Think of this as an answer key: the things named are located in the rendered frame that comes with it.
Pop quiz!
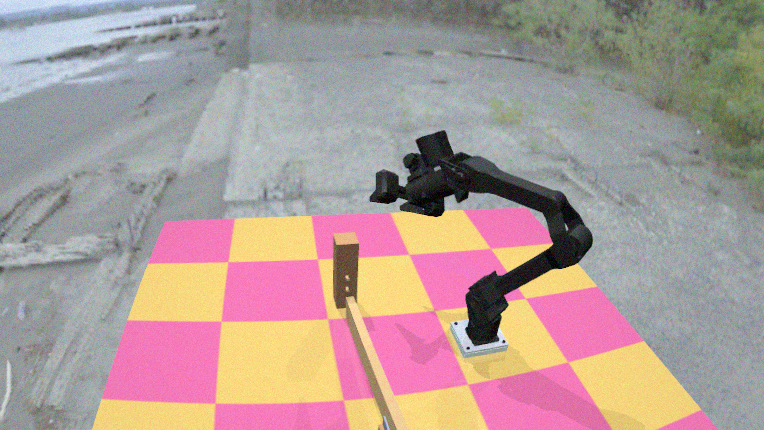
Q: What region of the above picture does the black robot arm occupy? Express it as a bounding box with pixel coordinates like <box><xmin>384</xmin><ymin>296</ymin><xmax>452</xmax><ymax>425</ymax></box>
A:
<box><xmin>403</xmin><ymin>130</ymin><xmax>593</xmax><ymax>346</ymax></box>

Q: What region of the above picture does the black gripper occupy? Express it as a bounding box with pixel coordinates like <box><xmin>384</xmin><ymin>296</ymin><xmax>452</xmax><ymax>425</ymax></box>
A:
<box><xmin>369</xmin><ymin>169</ymin><xmax>445</xmax><ymax>217</ymax></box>

